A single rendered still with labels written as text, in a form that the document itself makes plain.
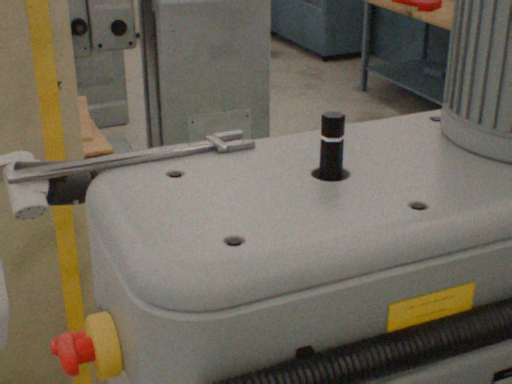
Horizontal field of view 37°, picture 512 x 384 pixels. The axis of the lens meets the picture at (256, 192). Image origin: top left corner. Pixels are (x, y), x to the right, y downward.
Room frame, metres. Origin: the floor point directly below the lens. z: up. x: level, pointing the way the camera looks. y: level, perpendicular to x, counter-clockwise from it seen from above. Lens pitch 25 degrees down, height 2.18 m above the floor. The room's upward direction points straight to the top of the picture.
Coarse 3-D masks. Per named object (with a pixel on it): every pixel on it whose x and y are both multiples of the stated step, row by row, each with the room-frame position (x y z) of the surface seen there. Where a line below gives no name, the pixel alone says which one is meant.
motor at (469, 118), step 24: (456, 0) 0.77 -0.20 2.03; (480, 0) 0.72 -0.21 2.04; (504, 0) 0.71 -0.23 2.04; (456, 24) 0.77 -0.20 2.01; (480, 24) 0.73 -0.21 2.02; (504, 24) 0.70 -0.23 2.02; (456, 48) 0.76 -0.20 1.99; (480, 48) 0.72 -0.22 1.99; (504, 48) 0.70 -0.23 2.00; (456, 72) 0.76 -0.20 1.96; (480, 72) 0.72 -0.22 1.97; (504, 72) 0.70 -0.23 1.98; (456, 96) 0.74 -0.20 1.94; (480, 96) 0.71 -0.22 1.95; (504, 96) 0.70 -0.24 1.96; (456, 120) 0.74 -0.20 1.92; (480, 120) 0.71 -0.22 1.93; (504, 120) 0.69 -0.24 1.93; (480, 144) 0.70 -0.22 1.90; (504, 144) 0.69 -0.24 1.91
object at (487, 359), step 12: (492, 348) 0.61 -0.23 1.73; (504, 348) 0.61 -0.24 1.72; (456, 360) 0.59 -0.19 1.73; (468, 360) 0.60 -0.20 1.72; (480, 360) 0.60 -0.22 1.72; (492, 360) 0.60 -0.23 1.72; (504, 360) 0.61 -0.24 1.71; (420, 372) 0.58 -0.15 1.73; (432, 372) 0.58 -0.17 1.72; (444, 372) 0.58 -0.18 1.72; (456, 372) 0.59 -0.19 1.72; (468, 372) 0.59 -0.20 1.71; (480, 372) 0.60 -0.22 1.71; (492, 372) 0.60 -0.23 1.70; (504, 372) 0.61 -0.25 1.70
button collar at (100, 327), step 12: (96, 324) 0.56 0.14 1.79; (108, 324) 0.56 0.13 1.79; (96, 336) 0.55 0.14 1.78; (108, 336) 0.55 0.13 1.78; (96, 348) 0.55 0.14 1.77; (108, 348) 0.55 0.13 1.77; (96, 360) 0.55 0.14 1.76; (108, 360) 0.54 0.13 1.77; (120, 360) 0.55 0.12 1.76; (96, 372) 0.56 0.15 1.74; (108, 372) 0.54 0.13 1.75; (120, 372) 0.55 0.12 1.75
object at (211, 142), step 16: (176, 144) 0.72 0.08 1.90; (192, 144) 0.72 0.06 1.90; (208, 144) 0.72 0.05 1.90; (224, 144) 0.72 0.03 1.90; (240, 144) 0.72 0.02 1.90; (80, 160) 0.68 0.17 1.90; (96, 160) 0.68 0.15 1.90; (112, 160) 0.68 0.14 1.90; (128, 160) 0.68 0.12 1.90; (144, 160) 0.69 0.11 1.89; (16, 176) 0.64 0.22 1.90; (32, 176) 0.64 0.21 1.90; (48, 176) 0.65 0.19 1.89
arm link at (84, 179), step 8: (72, 176) 1.35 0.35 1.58; (80, 176) 1.36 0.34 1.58; (88, 176) 1.37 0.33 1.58; (96, 176) 1.39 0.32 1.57; (72, 184) 1.34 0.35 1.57; (80, 184) 1.35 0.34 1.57; (88, 184) 1.36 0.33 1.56; (72, 192) 1.34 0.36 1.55; (80, 192) 1.35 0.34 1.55; (72, 200) 1.34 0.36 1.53; (80, 200) 1.36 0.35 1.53
